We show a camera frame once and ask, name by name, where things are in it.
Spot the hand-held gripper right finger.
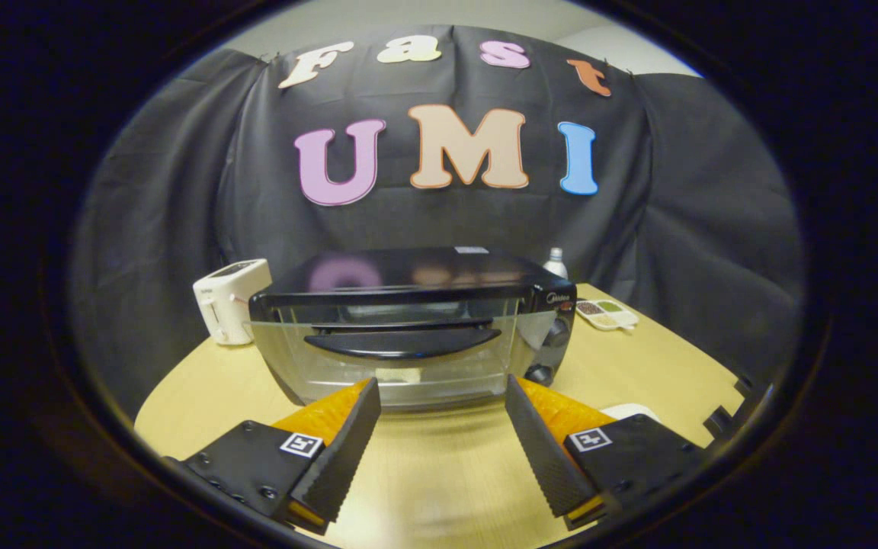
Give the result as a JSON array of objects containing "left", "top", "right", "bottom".
[{"left": 504, "top": 374, "right": 710, "bottom": 532}]

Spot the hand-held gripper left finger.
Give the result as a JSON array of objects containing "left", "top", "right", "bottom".
[{"left": 167, "top": 377, "right": 383, "bottom": 535}]

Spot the black toaster oven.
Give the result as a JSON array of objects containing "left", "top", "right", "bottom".
[{"left": 248, "top": 246, "right": 578, "bottom": 413}]

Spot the white pop-up toaster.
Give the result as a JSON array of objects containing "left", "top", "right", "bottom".
[{"left": 192, "top": 259, "right": 273, "bottom": 346}]

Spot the white square plate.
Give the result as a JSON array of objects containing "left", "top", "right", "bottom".
[{"left": 603, "top": 403, "right": 661, "bottom": 422}]

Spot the white divided condiment tray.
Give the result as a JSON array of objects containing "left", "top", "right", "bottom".
[{"left": 576, "top": 299, "right": 639, "bottom": 332}]

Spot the black backdrop cloth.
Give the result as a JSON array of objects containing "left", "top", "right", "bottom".
[{"left": 69, "top": 25, "right": 804, "bottom": 420}]

